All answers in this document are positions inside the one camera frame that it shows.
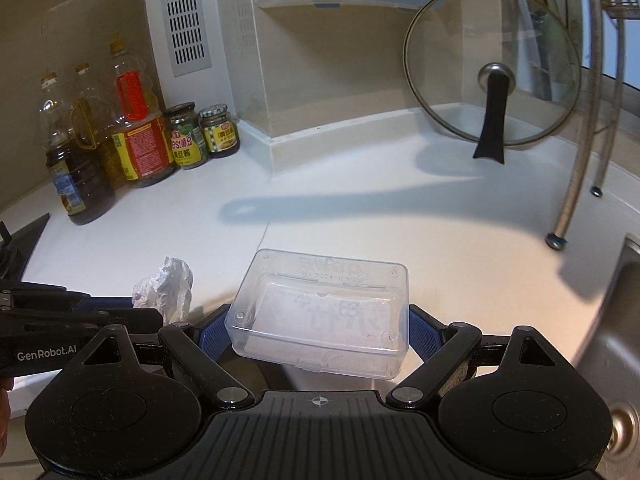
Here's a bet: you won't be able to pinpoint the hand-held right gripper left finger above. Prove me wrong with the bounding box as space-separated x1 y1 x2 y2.
80 305 251 408

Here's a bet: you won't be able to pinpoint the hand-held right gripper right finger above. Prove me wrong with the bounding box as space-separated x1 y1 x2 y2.
385 305 568 408

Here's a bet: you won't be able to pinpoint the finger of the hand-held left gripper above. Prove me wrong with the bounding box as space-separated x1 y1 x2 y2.
0 306 165 336
0 282 138 313

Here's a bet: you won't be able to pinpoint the white plastic wrap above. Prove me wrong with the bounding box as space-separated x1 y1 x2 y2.
131 256 195 326

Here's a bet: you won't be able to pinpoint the clear plastic box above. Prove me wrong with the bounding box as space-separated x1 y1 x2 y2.
225 248 410 380

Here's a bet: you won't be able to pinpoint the black stove top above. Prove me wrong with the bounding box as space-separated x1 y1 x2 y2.
0 212 52 283

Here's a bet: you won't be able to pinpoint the blue label oil bottle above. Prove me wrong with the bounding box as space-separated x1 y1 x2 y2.
40 75 117 226

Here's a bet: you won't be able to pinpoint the yellow label oil bottle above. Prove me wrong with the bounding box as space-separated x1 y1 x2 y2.
107 40 177 188

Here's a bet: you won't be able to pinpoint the large bean paste jar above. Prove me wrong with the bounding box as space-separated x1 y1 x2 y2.
165 102 209 170

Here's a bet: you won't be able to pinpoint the steel sink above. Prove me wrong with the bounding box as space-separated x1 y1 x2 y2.
570 232 640 480

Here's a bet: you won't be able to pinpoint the dark sauce bottle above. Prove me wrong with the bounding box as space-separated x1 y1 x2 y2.
72 62 126 191

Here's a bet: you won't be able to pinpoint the small bean paste jar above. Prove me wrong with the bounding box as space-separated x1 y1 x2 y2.
199 104 240 158

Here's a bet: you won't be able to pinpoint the metal rack legs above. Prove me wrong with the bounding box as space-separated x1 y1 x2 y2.
545 0 640 252

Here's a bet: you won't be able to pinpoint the glass pot lid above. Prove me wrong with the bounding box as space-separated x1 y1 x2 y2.
404 0 583 165

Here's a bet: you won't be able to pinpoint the white wall vent grille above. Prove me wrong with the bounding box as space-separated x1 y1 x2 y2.
157 0 213 78

